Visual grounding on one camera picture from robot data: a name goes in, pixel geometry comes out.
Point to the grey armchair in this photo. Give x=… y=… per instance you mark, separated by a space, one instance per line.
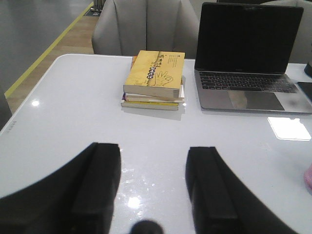
x=126 y=27
x=302 y=49

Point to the black mouse pad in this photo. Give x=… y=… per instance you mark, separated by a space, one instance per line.
x=306 y=87

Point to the yellow bottom book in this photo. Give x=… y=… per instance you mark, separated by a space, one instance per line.
x=149 y=105

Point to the white middle book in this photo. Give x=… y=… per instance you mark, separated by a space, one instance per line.
x=147 y=98

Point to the pink mesh pen holder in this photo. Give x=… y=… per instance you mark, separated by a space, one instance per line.
x=308 y=177

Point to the grey laptop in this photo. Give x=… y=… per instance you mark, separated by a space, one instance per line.
x=242 y=55

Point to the grey armchair right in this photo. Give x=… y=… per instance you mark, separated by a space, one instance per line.
x=302 y=49

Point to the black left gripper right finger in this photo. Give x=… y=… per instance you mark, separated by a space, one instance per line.
x=221 y=203

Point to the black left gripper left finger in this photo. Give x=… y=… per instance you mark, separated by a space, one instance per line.
x=78 y=198

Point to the yellow top book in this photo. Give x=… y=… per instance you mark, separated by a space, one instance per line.
x=156 y=73

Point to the yellow book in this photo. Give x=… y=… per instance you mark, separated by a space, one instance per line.
x=149 y=105
x=156 y=73

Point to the grey armchair left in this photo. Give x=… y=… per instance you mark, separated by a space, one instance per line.
x=126 y=27

